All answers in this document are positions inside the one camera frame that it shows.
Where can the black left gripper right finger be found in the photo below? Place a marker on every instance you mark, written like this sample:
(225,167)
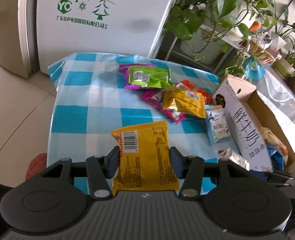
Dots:
(190,169)

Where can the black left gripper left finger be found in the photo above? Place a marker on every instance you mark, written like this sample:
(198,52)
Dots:
(99,170)

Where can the yellow snack packet with barcode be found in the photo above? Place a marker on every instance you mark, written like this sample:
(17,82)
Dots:
(144,159)

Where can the green snack packet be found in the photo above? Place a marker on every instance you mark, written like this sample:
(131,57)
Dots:
(150,77)

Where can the purple snack packet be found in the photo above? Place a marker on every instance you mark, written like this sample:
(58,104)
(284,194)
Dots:
(124,69)

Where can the snacks inside box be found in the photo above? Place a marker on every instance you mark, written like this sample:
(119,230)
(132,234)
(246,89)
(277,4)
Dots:
(277,151)

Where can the silver snack packet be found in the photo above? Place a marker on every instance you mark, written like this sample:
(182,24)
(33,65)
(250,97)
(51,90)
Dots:
(235,157)

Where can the white blue snack packet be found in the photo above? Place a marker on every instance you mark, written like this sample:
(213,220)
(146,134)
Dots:
(216,122)

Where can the red cushion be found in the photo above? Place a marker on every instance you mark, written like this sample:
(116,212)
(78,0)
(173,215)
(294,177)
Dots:
(38,164)

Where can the blue white checkered tablecloth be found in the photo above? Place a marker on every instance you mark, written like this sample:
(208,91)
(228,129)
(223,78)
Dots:
(91,102)

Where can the pink snack packet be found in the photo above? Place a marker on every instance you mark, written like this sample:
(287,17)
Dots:
(154,98)

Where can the white cardboard milk box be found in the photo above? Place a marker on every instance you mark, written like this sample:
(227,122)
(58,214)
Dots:
(247,110)

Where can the orange red snack packet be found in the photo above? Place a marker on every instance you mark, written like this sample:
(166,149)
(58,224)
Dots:
(187,85)

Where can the blue plastic bag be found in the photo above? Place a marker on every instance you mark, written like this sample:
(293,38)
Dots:
(252,69)

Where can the white metal plant shelf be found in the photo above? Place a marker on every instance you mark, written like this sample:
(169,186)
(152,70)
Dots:
(208,49)

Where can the small potted plant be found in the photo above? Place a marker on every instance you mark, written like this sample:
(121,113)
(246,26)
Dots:
(285,67)

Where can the white refrigerator with green print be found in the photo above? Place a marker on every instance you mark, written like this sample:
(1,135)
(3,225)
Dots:
(58,28)

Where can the green pothos plant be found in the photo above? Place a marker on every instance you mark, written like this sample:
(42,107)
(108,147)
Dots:
(222,17)

